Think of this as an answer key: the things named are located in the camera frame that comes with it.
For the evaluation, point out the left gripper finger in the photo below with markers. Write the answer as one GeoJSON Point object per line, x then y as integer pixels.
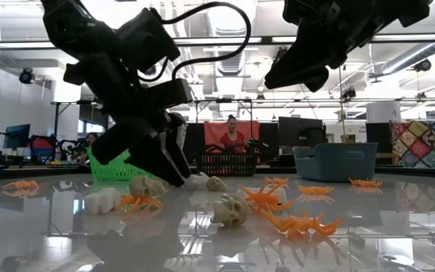
{"type": "Point", "coordinates": [111, 147]}
{"type": "Point", "coordinates": [161, 151]}

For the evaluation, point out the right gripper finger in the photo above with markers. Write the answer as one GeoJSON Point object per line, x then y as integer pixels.
{"type": "Point", "coordinates": [297, 68]}
{"type": "Point", "coordinates": [316, 81]}

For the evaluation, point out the cream plastic skull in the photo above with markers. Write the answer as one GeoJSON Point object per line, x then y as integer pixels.
{"type": "Point", "coordinates": [145, 186]}
{"type": "Point", "coordinates": [216, 184]}
{"type": "Point", "coordinates": [230, 209]}

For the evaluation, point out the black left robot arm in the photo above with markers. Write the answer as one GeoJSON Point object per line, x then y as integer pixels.
{"type": "Point", "coordinates": [81, 26]}

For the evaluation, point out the green plastic basket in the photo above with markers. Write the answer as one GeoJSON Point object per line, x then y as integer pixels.
{"type": "Point", "coordinates": [111, 170]}

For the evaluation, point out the person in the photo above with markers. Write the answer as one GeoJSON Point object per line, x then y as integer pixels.
{"type": "Point", "coordinates": [89, 145]}
{"type": "Point", "coordinates": [232, 138]}

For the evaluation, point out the black panel screen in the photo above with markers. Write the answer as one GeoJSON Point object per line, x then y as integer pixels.
{"type": "Point", "coordinates": [268, 140]}
{"type": "Point", "coordinates": [196, 140]}

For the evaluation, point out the red-orange hanging cloth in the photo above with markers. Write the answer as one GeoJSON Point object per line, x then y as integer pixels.
{"type": "Point", "coordinates": [211, 132]}

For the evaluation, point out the brown cardboard box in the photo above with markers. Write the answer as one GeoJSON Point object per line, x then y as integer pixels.
{"type": "Point", "coordinates": [347, 138]}

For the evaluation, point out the black plastic basket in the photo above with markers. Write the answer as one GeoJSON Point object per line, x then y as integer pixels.
{"type": "Point", "coordinates": [227, 166]}

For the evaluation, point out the white round pillar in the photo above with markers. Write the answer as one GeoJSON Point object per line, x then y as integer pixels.
{"type": "Point", "coordinates": [383, 112]}

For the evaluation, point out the teal plastic bin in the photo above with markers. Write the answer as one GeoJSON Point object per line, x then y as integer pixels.
{"type": "Point", "coordinates": [338, 162]}

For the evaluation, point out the colourful patchwork quilt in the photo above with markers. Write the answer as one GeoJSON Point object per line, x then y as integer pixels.
{"type": "Point", "coordinates": [425, 143]}

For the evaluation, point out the black ceiling camera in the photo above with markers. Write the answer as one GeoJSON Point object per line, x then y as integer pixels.
{"type": "Point", "coordinates": [349, 94]}
{"type": "Point", "coordinates": [26, 75]}
{"type": "Point", "coordinates": [423, 65]}

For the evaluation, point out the black overhead frame bar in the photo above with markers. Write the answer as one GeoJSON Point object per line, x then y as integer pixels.
{"type": "Point", "coordinates": [266, 39]}

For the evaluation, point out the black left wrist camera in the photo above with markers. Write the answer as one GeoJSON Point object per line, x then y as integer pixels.
{"type": "Point", "coordinates": [168, 93]}

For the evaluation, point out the slim silver ventilation duct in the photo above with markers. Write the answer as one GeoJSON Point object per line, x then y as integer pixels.
{"type": "Point", "coordinates": [410, 56]}

